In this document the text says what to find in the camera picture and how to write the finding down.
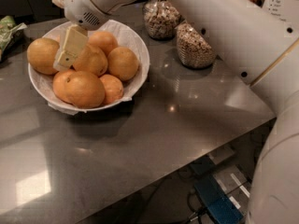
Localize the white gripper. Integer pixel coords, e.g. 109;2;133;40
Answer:
53;0;109;71

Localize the orange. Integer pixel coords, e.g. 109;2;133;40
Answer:
52;69;74;103
107;47;139;81
73;44;108;77
89;31;119;56
27;37;59;75

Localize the blue robot base panel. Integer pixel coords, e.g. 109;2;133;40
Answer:
190;145;251;224

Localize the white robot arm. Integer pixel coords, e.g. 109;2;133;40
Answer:
52;0;299;224

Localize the white bowl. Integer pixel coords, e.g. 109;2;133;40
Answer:
28;20;150;115

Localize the white paper bowl liner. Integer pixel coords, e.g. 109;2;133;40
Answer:
47;19;150;116

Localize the orange front large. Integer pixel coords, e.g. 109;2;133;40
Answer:
64;71;105;109

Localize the orange front right small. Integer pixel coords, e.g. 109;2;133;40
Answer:
100;74;123;105

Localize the green snack packet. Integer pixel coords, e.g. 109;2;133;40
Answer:
0;16;27;61

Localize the glass cereal jar left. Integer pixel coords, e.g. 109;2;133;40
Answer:
143;0;181;40

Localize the glass cereal jar centre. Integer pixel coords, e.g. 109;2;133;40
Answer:
177;21;216;69

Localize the allergen info sign card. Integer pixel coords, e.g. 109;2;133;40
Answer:
263;0;299;29

